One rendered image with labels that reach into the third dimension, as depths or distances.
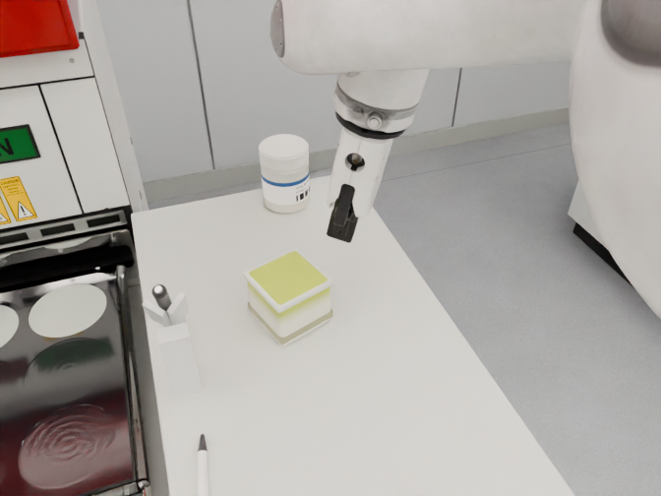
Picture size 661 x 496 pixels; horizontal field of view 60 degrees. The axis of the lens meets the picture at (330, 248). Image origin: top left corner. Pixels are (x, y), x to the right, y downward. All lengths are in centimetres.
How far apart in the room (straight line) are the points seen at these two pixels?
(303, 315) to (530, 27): 39
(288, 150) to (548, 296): 157
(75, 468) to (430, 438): 37
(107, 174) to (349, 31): 52
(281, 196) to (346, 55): 42
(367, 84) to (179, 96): 194
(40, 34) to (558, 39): 55
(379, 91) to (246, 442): 36
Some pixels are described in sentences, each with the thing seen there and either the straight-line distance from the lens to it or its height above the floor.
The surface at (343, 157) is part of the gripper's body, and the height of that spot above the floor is 117.
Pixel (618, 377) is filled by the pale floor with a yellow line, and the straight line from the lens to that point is 205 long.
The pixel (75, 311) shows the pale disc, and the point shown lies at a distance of 85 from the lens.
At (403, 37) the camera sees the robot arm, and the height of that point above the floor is 133.
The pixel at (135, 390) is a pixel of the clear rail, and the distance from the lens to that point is 73.
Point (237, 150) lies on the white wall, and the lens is 259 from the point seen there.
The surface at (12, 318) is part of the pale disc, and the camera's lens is 88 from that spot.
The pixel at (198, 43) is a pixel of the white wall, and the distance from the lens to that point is 238.
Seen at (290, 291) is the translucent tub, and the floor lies 103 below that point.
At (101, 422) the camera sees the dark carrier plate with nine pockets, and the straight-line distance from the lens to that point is 72.
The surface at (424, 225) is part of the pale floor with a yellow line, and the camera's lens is 242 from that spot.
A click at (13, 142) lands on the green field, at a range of 84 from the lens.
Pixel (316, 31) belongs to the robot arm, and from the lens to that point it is 44.
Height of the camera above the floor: 146
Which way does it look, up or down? 40 degrees down
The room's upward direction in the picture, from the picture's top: straight up
